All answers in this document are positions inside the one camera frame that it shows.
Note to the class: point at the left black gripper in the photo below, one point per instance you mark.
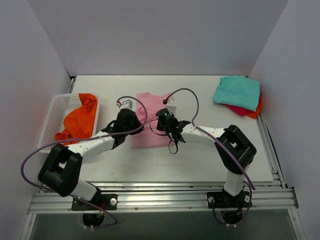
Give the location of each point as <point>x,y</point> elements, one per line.
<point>135,125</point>

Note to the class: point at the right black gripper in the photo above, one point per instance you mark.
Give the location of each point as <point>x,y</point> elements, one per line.
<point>162,125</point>

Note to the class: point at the pink t shirt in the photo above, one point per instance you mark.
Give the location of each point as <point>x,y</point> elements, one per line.
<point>147,137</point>

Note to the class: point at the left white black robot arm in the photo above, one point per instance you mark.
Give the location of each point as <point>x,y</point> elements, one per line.
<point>61,169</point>

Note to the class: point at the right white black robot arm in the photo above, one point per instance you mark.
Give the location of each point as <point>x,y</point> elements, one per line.
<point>234,148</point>

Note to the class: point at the orange t shirt in basket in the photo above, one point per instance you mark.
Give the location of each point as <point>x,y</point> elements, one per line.
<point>79,124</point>

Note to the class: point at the white plastic basket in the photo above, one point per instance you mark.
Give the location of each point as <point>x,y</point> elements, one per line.
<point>61,105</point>

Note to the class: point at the magenta folded t shirt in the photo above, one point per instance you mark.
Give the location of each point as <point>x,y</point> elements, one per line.
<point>238,110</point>

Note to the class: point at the teal folded t shirt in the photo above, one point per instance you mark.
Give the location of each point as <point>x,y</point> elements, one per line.
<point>239,91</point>

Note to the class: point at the orange folded t shirt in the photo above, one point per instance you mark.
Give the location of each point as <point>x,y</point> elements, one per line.
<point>254,114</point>

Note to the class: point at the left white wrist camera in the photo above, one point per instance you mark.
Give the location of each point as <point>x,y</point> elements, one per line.
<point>126,104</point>

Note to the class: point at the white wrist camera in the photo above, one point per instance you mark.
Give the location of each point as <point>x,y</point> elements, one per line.
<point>170,104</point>
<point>126,104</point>

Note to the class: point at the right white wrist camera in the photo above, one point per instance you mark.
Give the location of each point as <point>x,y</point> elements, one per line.
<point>170,104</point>

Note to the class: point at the aluminium rail frame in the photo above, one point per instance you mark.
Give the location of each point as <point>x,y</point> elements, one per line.
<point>154,181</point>

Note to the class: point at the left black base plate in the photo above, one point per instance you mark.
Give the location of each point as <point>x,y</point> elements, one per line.
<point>106,201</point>

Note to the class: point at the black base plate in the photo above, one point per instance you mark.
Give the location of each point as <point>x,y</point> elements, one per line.
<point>223,200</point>
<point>106,201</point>

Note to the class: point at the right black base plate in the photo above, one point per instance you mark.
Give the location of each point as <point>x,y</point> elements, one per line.
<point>223,200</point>

